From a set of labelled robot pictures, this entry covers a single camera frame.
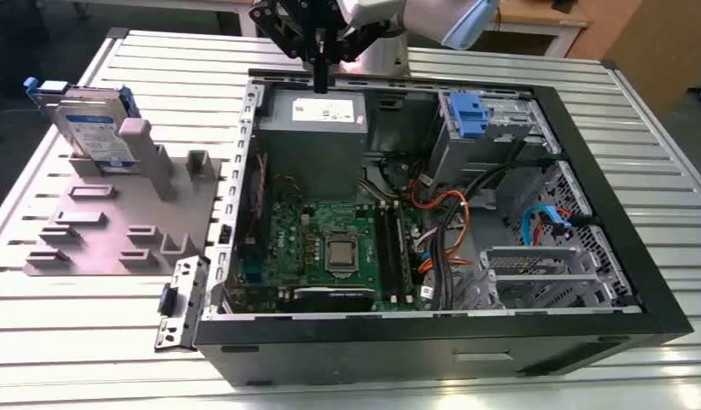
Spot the green motherboard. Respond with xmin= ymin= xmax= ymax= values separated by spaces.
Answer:
xmin=230 ymin=200 xmax=437 ymax=313

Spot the silver CPU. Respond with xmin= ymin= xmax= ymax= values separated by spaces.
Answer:
xmin=326 ymin=241 xmax=357 ymax=268

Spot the black graphics card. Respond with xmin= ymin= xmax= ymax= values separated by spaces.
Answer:
xmin=275 ymin=284 xmax=378 ymax=313

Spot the black open PC case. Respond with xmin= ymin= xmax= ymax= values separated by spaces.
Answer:
xmin=192 ymin=67 xmax=697 ymax=388

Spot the grey power supply unit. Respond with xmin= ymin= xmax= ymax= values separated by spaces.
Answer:
xmin=253 ymin=88 xmax=370 ymax=202

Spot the white frame wooden desk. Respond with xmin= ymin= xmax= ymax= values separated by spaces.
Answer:
xmin=213 ymin=0 xmax=590 ymax=59

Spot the brown wooden cabinet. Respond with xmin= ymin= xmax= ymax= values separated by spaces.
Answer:
xmin=569 ymin=0 xmax=701 ymax=114

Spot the metal expansion slot bracket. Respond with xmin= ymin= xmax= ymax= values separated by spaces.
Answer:
xmin=152 ymin=255 xmax=210 ymax=354

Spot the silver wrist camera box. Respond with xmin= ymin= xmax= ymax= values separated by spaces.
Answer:
xmin=335 ymin=0 xmax=389 ymax=31

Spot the metal disk bay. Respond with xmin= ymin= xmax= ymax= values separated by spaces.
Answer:
xmin=478 ymin=245 xmax=642 ymax=311

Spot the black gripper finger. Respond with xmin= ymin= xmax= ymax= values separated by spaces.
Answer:
xmin=247 ymin=0 xmax=323 ymax=94
xmin=322 ymin=24 xmax=386 ymax=94

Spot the orange wire bundle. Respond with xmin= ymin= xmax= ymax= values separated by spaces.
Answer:
xmin=409 ymin=190 xmax=471 ymax=274

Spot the grey parts rack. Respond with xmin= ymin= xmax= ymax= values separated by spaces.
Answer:
xmin=20 ymin=118 xmax=226 ymax=278

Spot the black cable bundle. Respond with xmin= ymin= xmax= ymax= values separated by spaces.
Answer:
xmin=429 ymin=157 xmax=557 ymax=311

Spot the metal optical drive cage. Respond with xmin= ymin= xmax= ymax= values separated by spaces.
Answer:
xmin=426 ymin=89 xmax=562 ymax=189

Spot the blue plastic drive latch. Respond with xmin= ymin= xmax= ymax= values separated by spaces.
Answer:
xmin=449 ymin=91 xmax=493 ymax=140

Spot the RAM stick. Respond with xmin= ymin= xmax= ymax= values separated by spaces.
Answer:
xmin=390 ymin=199 xmax=417 ymax=305

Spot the blue data wire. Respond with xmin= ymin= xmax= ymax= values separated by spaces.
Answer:
xmin=519 ymin=203 xmax=573 ymax=247

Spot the CPU socket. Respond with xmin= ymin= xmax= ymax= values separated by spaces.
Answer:
xmin=321 ymin=229 xmax=367 ymax=281

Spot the black orange power wire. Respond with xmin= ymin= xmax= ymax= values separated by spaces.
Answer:
xmin=552 ymin=207 xmax=602 ymax=235

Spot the hard disk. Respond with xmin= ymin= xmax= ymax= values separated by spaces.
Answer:
xmin=22 ymin=76 xmax=144 ymax=176

